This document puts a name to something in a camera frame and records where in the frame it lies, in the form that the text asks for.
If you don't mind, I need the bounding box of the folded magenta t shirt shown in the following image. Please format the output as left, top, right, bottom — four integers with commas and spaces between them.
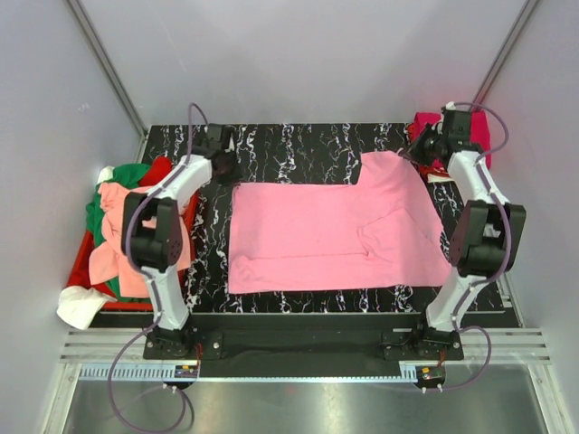
407, 112, 490, 151

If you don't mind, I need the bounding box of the salmon t shirt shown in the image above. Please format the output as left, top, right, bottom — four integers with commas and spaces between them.
88, 180, 194, 299

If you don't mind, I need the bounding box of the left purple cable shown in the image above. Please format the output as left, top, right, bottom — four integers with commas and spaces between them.
107, 102, 212, 433

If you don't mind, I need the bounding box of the red t shirt in bin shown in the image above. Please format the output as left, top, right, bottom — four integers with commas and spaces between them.
138, 156, 173, 187

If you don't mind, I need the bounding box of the white cable duct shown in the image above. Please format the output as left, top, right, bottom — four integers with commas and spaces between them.
80, 363, 417, 383

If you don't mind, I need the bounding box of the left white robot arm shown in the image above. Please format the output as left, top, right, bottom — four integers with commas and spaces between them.
121, 124, 237, 358

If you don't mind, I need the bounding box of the pink t shirt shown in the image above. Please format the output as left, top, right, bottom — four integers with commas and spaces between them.
228, 151, 451, 295

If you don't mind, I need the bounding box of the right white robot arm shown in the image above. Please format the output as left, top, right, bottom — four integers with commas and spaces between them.
400, 102, 527, 359

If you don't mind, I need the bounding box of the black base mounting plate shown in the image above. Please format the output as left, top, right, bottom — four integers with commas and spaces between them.
144, 313, 464, 362

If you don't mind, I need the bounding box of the black marble pattern mat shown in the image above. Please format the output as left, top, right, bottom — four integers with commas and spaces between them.
138, 122, 508, 314

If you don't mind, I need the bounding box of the green t shirt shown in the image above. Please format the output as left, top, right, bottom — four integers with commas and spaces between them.
86, 164, 151, 302

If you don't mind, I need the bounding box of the folded red white t shirt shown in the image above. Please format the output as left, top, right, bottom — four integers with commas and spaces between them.
406, 123, 452, 184

